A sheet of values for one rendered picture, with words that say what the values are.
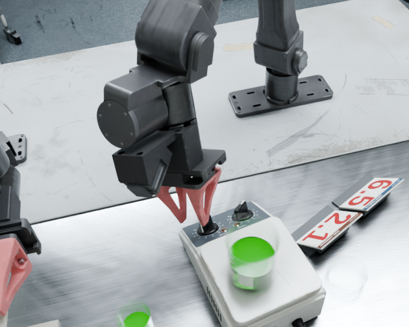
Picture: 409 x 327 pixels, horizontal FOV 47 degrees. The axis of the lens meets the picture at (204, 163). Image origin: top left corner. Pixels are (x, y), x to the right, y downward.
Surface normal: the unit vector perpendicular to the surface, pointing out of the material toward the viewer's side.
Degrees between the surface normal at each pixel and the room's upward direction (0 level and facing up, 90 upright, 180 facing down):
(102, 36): 0
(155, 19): 29
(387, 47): 0
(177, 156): 71
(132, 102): 90
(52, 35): 0
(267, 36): 100
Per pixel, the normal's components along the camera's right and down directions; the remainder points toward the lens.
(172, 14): -0.32, -0.28
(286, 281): -0.06, -0.67
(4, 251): 0.04, -0.34
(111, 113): -0.54, 0.41
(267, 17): -0.53, 0.74
